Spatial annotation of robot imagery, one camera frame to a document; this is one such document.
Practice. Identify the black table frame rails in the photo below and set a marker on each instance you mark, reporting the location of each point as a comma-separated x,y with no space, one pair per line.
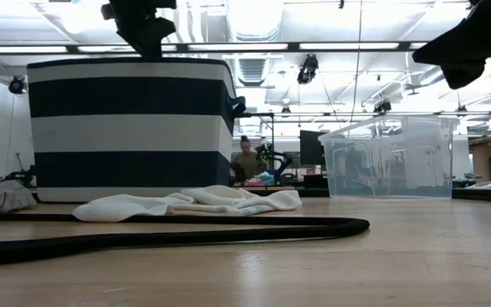
279,192

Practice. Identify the black overhead light bar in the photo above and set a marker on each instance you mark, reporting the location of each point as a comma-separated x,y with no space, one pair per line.
237,47

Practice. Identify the pink box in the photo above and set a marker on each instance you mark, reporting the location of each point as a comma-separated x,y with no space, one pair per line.
254,183

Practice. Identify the ceiling air vent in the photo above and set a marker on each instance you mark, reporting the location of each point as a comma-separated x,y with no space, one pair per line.
252,70

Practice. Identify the black background robot arm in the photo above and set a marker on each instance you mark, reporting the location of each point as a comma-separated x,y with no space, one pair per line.
286,164

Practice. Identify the white socks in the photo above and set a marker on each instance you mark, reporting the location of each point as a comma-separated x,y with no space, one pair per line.
211,198

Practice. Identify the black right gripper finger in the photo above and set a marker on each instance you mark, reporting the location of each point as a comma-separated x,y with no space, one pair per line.
458,44
463,76

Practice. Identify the black background monitor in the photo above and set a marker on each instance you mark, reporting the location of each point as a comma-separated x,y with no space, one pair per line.
311,149

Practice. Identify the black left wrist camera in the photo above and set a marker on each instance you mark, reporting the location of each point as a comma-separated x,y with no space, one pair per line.
108,11

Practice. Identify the navy white striped fabric basket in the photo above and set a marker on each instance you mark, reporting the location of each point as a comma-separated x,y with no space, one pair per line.
130,132

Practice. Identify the black background equipment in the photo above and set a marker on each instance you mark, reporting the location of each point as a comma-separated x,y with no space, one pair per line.
21,175

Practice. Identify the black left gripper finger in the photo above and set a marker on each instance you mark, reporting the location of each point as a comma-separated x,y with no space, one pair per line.
149,36

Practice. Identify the clear plastic bin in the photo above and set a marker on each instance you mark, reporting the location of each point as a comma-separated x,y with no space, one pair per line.
390,170

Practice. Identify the gray cloth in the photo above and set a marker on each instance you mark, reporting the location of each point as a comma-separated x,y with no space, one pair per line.
13,196

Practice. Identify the black ceiling camera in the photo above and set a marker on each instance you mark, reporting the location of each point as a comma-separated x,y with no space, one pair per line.
308,68
382,106
17,84

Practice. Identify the person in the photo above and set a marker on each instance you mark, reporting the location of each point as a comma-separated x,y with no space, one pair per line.
247,164

